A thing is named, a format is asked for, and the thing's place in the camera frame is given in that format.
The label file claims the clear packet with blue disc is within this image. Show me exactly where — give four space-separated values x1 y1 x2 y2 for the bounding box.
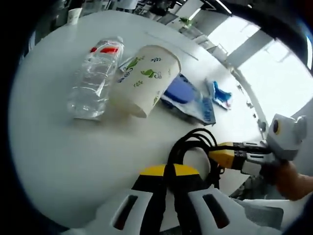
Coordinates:
117 56 217 127

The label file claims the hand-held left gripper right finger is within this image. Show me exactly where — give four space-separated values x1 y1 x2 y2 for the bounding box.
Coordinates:
172 164 252 235

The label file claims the person's right hand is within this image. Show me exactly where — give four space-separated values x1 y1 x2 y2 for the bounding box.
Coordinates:
273 160 313 202

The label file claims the black cable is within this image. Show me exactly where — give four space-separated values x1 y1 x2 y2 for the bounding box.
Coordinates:
167 128 224 190

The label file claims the paper cup with green print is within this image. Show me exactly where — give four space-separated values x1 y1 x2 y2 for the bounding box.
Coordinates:
109 45 182 119
67 7 83 25

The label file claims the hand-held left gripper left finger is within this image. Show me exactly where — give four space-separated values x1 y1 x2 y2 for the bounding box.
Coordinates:
94 164 170 235

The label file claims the blue and pink packet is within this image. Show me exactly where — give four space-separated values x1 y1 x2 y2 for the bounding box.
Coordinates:
204 78 233 111

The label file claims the clear plastic water bottle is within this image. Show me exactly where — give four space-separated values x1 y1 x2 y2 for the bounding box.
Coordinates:
67 36 124 121

